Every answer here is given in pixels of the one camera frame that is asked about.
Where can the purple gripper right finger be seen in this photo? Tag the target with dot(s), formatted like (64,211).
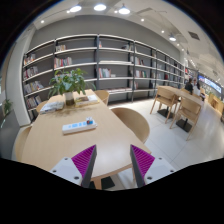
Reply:
(147,168)

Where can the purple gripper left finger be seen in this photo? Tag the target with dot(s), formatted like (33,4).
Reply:
(77,169)

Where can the small charger plug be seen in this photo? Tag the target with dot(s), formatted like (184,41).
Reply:
(89,120)

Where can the white power strip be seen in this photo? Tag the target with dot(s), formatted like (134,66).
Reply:
(78,127)

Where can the wooden chair right of table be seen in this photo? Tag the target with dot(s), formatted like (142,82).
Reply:
(134,121)

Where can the wooden chair of table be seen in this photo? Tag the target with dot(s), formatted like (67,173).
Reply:
(20,142)
(134,121)

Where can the wooden chair left of table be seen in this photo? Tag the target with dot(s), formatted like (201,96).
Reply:
(20,142)

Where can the open magazine on table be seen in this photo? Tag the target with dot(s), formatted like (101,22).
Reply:
(51,107)

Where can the wooden slat chair front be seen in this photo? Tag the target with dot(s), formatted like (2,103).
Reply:
(188,114)

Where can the wooden slat chair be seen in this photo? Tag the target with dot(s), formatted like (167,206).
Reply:
(167,99)
(188,114)

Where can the wooden slat chair back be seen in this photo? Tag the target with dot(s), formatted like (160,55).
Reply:
(167,99)

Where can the wooden chair far end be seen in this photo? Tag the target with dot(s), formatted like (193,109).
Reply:
(103,95)

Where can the green potted plant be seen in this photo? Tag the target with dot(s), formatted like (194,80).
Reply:
(66,83)

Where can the seated person in background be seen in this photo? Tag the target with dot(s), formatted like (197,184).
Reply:
(189,86)

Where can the grey wall bookshelf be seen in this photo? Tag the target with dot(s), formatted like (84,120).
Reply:
(126,68)

